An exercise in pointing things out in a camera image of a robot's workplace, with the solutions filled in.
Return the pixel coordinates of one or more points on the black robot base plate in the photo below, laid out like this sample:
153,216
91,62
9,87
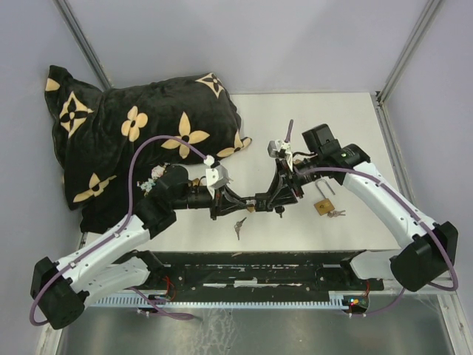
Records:
283,276

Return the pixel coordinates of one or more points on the black floral garment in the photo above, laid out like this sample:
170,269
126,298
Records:
104,211

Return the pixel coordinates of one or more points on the black padlock keys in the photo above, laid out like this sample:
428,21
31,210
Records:
280,210

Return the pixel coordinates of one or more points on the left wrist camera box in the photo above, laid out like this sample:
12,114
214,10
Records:
216,175

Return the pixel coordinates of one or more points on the small padlock keys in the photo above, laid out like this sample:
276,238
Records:
238,226

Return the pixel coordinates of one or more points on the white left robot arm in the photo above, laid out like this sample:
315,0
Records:
61,290

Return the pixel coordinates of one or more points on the black floral plush pillow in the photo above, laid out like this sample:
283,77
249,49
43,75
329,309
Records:
98,135

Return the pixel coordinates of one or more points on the right aluminium frame post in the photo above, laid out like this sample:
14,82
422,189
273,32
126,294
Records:
425,20

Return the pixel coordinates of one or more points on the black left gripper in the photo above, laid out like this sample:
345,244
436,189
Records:
226,201

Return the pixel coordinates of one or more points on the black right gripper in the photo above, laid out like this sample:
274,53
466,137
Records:
282,194

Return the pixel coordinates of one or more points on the aluminium frame post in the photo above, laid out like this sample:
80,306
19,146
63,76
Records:
425,20
75,28

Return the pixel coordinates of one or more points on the black padlock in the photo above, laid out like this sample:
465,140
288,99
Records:
260,201

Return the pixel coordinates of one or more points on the brass padlock long shackle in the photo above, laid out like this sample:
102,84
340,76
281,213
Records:
324,206

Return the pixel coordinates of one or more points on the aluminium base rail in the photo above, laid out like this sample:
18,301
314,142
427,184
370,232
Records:
445,282

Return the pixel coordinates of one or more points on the left aluminium frame post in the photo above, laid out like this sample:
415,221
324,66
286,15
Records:
75,28

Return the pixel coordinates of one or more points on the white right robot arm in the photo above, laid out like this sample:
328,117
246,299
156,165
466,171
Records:
426,249

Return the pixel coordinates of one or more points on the long shackle padlock keys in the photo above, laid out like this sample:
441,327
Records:
336,213

